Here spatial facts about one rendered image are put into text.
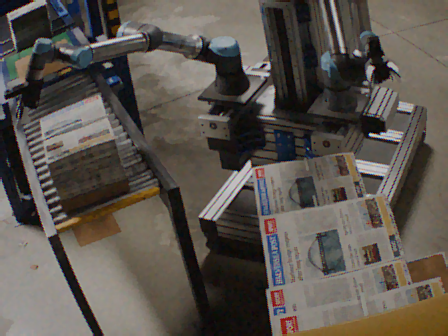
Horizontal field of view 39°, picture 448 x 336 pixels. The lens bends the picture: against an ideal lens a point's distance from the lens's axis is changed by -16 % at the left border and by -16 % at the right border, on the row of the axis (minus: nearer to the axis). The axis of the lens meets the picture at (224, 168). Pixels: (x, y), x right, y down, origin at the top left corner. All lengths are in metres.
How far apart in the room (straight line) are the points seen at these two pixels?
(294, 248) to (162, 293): 1.58
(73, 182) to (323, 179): 0.88
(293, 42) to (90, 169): 0.97
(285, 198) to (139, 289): 1.21
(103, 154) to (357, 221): 1.02
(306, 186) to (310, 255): 0.65
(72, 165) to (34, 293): 1.22
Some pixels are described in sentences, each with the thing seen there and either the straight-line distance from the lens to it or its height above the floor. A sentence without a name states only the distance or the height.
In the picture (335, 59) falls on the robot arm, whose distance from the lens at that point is 2.48.
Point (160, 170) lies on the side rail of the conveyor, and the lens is 2.67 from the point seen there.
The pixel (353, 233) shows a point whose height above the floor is 1.07.
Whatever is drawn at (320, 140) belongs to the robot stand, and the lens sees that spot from 2.77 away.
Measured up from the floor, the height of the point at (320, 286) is 1.07.
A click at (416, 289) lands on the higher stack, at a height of 1.29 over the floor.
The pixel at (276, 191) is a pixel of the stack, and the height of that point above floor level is 0.83.
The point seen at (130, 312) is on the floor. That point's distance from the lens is 3.27.
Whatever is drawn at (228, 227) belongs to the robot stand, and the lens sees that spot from 3.30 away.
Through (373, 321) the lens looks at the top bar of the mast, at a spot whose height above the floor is 1.85.
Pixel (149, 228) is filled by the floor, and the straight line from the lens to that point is 3.72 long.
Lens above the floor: 2.28
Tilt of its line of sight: 35 degrees down
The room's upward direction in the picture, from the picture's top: 11 degrees counter-clockwise
